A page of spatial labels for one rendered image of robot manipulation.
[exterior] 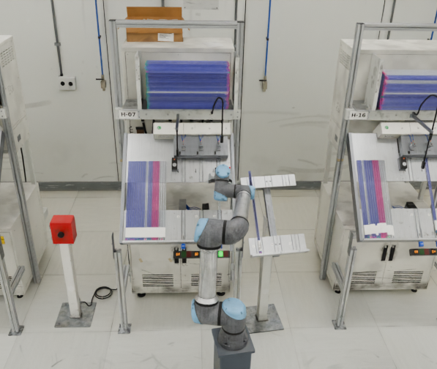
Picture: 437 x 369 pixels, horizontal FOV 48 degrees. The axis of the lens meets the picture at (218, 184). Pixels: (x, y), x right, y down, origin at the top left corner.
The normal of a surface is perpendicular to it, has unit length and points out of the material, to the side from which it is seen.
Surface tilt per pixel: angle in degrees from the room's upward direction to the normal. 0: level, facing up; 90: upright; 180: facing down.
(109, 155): 90
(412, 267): 90
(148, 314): 0
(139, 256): 90
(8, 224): 0
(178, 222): 43
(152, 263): 91
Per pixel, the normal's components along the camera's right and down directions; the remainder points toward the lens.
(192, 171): 0.04, -0.32
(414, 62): 0.04, 0.47
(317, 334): 0.02, -0.88
